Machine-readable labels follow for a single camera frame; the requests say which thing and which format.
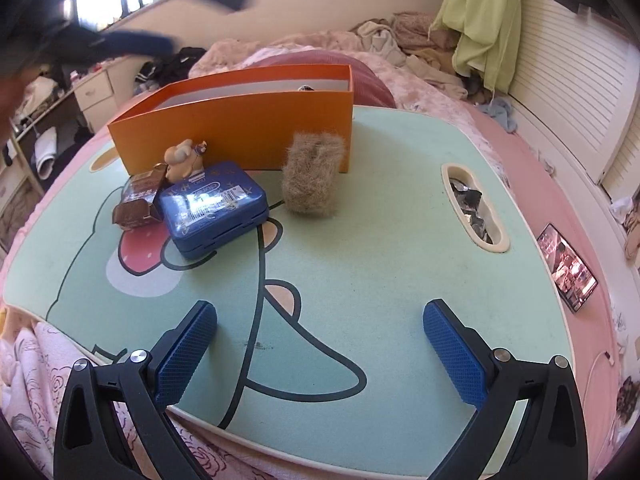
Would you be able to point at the small brown box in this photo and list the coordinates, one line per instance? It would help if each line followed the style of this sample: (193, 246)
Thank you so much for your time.
(137, 200)

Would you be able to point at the pink floral duvet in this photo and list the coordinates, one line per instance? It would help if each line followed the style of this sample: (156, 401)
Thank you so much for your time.
(300, 42)

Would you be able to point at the dark floral item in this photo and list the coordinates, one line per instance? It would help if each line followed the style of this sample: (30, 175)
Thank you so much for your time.
(627, 402)

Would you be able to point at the beige toy figurine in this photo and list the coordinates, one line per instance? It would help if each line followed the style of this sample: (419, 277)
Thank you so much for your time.
(180, 160)

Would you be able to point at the brown furry block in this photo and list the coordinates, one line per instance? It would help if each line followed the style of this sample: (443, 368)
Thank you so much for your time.
(312, 175)

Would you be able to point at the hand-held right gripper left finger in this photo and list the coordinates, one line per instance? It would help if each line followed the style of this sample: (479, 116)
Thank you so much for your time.
(185, 355)

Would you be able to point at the blue metal tin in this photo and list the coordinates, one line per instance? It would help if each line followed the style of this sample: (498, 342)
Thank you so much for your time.
(210, 210)

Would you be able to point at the black clothes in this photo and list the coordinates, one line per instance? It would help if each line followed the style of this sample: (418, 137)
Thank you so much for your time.
(170, 65)

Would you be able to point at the light blue cloth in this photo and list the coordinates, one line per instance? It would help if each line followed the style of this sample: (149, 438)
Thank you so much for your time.
(500, 110)

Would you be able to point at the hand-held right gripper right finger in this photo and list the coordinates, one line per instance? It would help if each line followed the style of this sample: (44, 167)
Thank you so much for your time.
(455, 355)

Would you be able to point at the white slatted panel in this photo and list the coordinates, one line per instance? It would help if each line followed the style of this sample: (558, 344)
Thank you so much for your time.
(575, 85)

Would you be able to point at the pile of beige clothes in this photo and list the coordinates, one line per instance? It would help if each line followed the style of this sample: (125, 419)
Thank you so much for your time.
(400, 35)

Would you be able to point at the light green hanging garment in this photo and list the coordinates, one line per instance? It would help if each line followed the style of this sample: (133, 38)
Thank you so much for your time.
(480, 25)

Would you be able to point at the smartphone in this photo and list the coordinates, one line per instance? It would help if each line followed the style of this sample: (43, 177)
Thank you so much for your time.
(567, 267)

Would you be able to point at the green cartoon-print desktop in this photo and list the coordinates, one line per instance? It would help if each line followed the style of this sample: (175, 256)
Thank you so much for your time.
(350, 240)

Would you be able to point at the orange cardboard box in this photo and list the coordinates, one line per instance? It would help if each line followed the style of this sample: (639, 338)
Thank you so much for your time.
(240, 130)

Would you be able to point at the white drawer cabinet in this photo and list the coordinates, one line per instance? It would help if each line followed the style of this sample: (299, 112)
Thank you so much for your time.
(97, 92)

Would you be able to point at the crumpled foil wrappers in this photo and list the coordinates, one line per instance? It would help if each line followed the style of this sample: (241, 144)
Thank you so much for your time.
(472, 210)

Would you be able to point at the white cloth item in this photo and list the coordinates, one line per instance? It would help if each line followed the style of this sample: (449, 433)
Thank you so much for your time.
(45, 152)

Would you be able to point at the cream garment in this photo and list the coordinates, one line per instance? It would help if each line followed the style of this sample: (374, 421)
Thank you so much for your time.
(37, 92)

